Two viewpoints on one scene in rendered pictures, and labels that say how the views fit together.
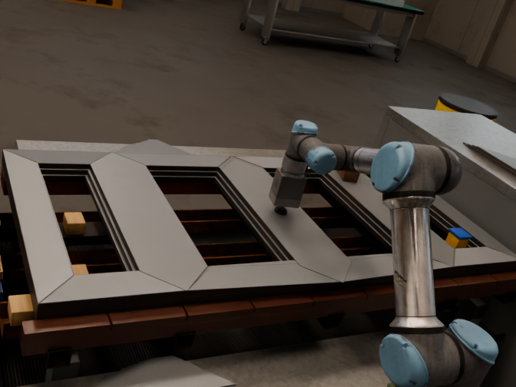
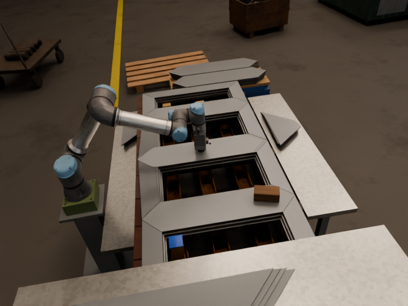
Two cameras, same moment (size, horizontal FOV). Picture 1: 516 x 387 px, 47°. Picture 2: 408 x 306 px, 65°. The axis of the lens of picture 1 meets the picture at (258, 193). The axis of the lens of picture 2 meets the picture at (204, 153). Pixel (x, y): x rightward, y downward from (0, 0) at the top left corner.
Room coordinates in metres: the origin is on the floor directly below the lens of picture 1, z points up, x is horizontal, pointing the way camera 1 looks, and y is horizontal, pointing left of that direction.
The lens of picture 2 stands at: (2.38, -1.36, 2.04)
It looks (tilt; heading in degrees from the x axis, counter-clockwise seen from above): 40 degrees down; 118
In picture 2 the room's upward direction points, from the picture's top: 5 degrees counter-clockwise
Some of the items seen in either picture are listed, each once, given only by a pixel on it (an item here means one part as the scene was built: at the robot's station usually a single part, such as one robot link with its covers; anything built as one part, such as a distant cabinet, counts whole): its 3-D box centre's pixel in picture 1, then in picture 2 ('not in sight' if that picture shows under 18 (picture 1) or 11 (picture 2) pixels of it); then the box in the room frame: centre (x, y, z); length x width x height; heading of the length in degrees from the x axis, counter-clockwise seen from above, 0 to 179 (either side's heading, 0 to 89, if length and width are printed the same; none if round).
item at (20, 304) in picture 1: (21, 309); not in sight; (1.02, 0.44, 0.79); 0.06 x 0.05 x 0.04; 33
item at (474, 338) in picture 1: (463, 354); (68, 170); (1.11, -0.55, 0.93); 0.13 x 0.12 x 0.14; 119
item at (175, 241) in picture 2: (459, 235); (176, 242); (1.85, -0.70, 0.88); 0.06 x 0.06 x 0.02; 33
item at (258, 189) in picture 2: (347, 169); (266, 193); (2.14, -0.31, 0.89); 0.12 x 0.06 x 0.05; 15
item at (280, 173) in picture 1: (287, 184); (201, 137); (1.69, -0.08, 0.96); 0.10 x 0.09 x 0.16; 22
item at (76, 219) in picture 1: (74, 223); not in sight; (1.41, 0.48, 0.79); 0.06 x 0.05 x 0.04; 33
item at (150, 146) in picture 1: (147, 154); (282, 125); (2.04, 0.44, 0.77); 0.45 x 0.20 x 0.04; 123
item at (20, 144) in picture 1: (182, 163); (290, 142); (2.12, 0.32, 0.74); 1.20 x 0.26 x 0.03; 123
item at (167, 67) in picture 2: not in sight; (168, 70); (0.00, 2.27, 0.06); 1.21 x 0.83 x 0.11; 36
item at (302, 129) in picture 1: (302, 140); (197, 113); (1.68, -0.09, 1.12); 0.09 x 0.08 x 0.11; 29
